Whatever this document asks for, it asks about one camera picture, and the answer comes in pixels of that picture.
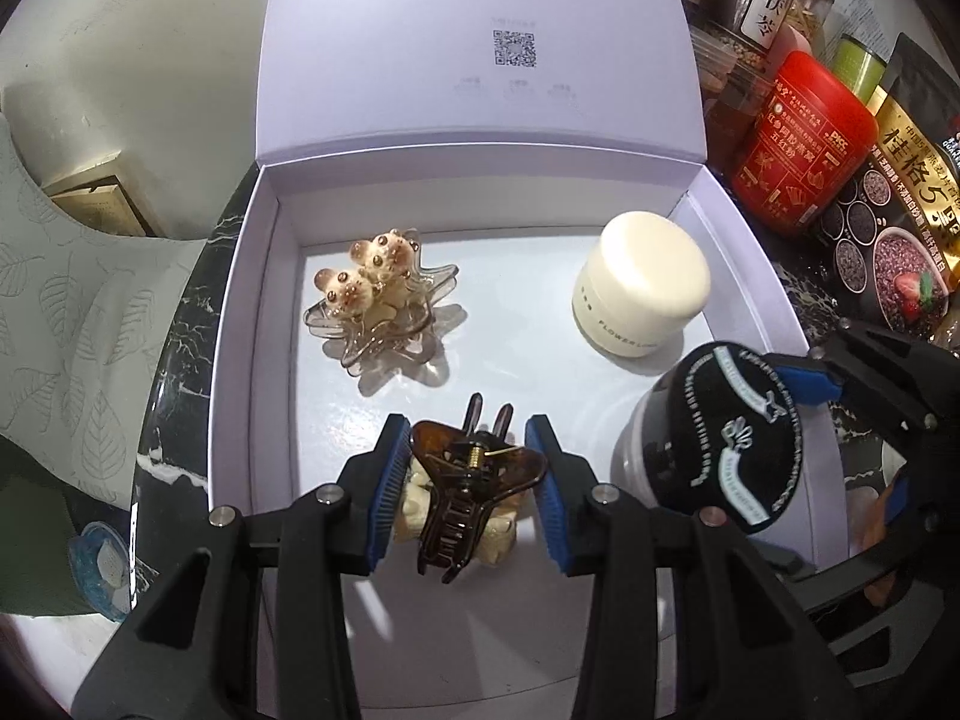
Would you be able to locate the cream white jar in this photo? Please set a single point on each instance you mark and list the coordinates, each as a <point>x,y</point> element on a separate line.
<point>645,280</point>

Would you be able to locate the black grain snack bag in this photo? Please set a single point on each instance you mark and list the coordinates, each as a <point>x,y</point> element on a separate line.
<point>890,238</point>

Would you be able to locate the red tin canister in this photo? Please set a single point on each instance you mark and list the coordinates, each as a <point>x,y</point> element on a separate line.
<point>810,137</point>

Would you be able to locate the jar with dried roots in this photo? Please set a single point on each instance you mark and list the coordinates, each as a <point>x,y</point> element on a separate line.
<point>808,16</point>

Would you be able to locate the light green leaf cushion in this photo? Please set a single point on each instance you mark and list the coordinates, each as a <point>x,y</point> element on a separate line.
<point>84,318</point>

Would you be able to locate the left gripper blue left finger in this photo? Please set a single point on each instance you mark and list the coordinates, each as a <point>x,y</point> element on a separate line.
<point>340,528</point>

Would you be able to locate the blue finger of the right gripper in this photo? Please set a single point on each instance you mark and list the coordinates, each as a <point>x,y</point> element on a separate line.
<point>809,385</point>

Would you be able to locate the green tube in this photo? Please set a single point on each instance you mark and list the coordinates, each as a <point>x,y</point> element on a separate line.
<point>857,67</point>

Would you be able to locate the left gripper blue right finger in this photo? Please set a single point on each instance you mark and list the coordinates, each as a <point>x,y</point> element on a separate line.
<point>596,530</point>

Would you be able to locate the black round powder jar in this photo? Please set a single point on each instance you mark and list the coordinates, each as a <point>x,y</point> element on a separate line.
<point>719,429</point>

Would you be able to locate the amber plastic jar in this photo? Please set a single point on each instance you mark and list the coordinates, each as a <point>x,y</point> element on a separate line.
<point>733,88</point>

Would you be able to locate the brown bear hair claw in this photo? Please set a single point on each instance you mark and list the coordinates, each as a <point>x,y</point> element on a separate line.
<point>465,485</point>

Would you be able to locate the lavender gift box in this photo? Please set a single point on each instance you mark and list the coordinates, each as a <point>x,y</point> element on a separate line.
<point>508,133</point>

